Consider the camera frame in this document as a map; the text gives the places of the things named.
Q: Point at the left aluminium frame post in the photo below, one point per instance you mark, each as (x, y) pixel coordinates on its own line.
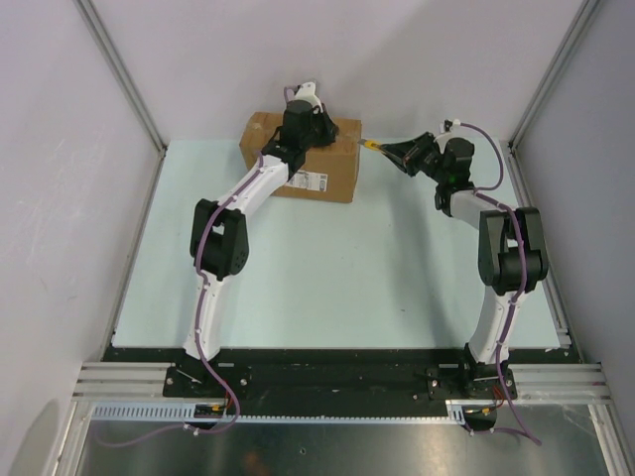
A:
(116, 63)

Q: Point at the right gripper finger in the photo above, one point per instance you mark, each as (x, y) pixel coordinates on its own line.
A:
(402, 146)
(397, 157)

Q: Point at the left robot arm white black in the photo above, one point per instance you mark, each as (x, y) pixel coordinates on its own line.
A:
(219, 241)

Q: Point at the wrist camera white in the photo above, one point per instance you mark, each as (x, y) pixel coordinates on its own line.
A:
(307, 91)
(447, 127)

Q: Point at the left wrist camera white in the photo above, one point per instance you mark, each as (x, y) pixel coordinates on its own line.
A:
(307, 91)

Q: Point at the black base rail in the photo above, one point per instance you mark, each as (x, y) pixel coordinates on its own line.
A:
(335, 383)

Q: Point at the white slotted cable duct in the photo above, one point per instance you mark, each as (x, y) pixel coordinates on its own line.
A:
(206, 413)

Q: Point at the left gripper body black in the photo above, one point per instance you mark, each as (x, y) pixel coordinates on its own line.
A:
(318, 134)

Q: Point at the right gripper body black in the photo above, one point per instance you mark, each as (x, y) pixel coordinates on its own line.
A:
(428, 161)

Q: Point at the yellow utility knife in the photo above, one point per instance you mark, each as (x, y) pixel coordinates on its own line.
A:
(371, 145)

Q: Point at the brown cardboard express box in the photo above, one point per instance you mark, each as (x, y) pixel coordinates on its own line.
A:
(340, 161)

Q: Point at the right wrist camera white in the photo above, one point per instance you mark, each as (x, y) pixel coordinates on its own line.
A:
(447, 127)

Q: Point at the aluminium frame post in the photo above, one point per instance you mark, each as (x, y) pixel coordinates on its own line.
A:
(577, 30)
(116, 63)

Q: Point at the white shipping label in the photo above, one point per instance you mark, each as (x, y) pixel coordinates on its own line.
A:
(309, 181)

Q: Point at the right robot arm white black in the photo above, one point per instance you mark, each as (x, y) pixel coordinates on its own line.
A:
(511, 257)

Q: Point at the right aluminium frame post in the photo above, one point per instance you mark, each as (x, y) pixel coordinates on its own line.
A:
(577, 30)

